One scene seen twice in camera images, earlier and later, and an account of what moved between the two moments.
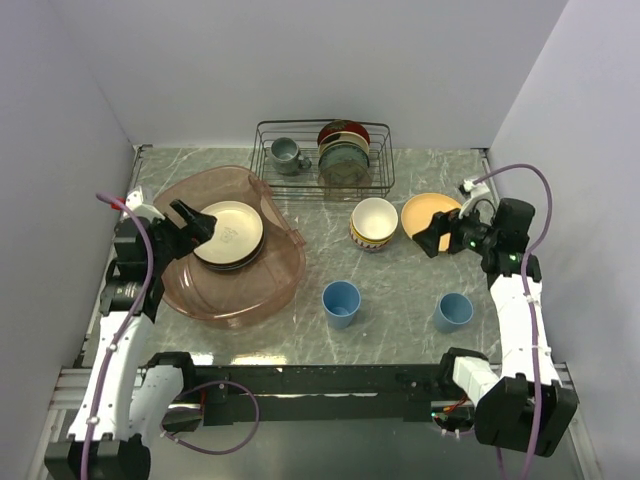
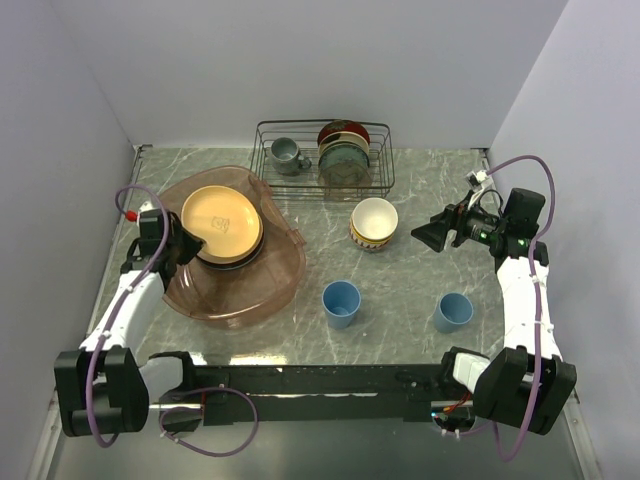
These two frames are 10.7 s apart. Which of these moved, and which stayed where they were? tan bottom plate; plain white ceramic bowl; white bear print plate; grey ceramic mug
Moved: tan bottom plate
Stayed: grey ceramic mug; white bear print plate; plain white ceramic bowl
